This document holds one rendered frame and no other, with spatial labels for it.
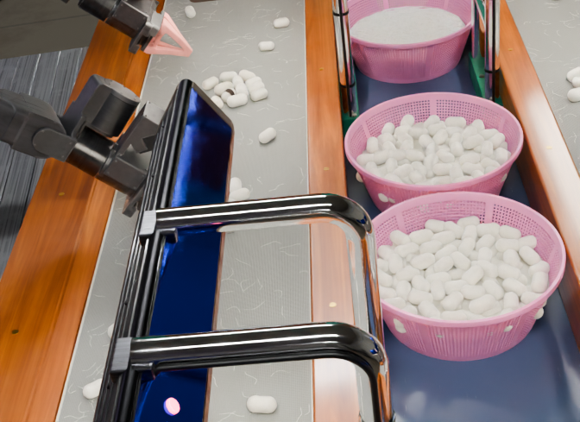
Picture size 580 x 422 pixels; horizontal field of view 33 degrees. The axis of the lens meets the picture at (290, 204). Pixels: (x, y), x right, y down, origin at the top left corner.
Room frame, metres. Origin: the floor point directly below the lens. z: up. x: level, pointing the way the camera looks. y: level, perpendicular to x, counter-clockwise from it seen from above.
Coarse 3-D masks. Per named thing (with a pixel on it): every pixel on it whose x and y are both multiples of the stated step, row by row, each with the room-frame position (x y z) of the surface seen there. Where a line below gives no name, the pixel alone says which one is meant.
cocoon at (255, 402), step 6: (252, 396) 0.78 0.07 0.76; (258, 396) 0.78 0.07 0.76; (264, 396) 0.78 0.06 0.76; (270, 396) 0.78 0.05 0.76; (252, 402) 0.77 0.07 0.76; (258, 402) 0.77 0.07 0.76; (264, 402) 0.77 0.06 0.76; (270, 402) 0.77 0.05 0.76; (252, 408) 0.77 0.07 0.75; (258, 408) 0.77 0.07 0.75; (264, 408) 0.76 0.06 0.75; (270, 408) 0.76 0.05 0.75
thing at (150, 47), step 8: (168, 24) 1.56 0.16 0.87; (160, 32) 1.54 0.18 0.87; (168, 32) 1.55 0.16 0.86; (176, 32) 1.56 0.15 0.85; (144, 40) 1.57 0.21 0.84; (152, 40) 1.55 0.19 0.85; (176, 40) 1.56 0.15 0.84; (144, 48) 1.55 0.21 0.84; (152, 48) 1.55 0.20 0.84; (160, 48) 1.56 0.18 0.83; (168, 48) 1.56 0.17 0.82; (184, 48) 1.56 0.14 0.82
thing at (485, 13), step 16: (480, 0) 1.52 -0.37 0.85; (496, 0) 1.42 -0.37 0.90; (480, 16) 1.56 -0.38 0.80; (496, 16) 1.42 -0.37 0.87; (480, 32) 1.56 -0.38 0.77; (496, 32) 1.42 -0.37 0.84; (480, 48) 1.56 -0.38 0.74; (496, 48) 1.42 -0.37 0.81; (480, 64) 1.55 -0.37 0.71; (496, 64) 1.42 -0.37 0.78; (480, 80) 1.49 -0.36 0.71; (496, 80) 1.42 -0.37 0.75; (480, 96) 1.46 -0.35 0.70; (496, 96) 1.42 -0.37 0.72
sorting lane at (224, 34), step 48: (240, 0) 1.92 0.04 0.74; (288, 0) 1.89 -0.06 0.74; (192, 48) 1.72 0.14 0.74; (240, 48) 1.70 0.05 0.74; (288, 48) 1.67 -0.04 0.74; (144, 96) 1.56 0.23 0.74; (288, 96) 1.49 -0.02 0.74; (240, 144) 1.35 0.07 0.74; (288, 144) 1.33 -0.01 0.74; (288, 192) 1.20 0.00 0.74; (240, 240) 1.10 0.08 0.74; (288, 240) 1.08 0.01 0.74; (96, 288) 1.04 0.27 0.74; (240, 288) 0.99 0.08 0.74; (288, 288) 0.98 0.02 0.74; (96, 336) 0.94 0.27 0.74; (240, 384) 0.82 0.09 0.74; (288, 384) 0.81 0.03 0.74
